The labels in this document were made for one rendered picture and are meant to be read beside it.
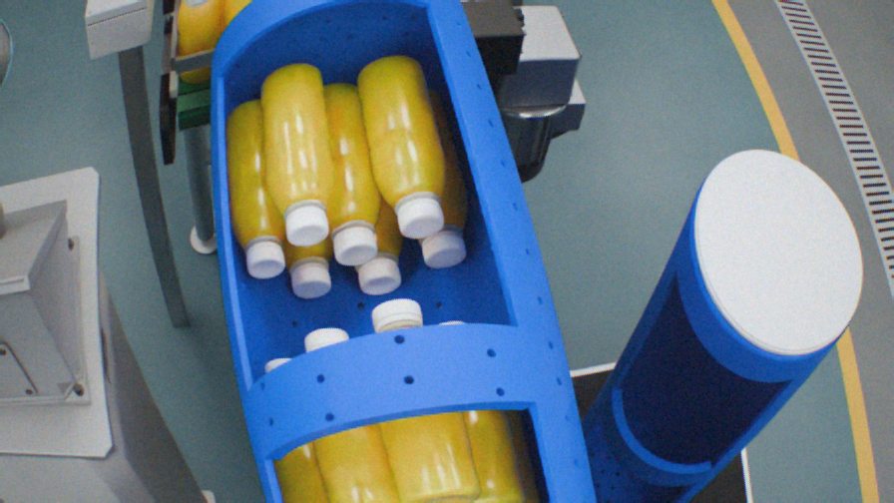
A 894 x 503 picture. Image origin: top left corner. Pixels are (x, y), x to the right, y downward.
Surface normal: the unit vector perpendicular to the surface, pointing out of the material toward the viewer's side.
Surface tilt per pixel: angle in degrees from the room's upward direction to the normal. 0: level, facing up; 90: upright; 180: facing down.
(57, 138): 0
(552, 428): 41
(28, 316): 90
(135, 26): 90
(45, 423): 0
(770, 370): 90
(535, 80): 90
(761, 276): 0
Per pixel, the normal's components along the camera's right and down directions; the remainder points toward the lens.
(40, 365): 0.20, 0.86
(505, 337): 0.58, -0.47
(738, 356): -0.53, 0.72
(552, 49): 0.09, -0.49
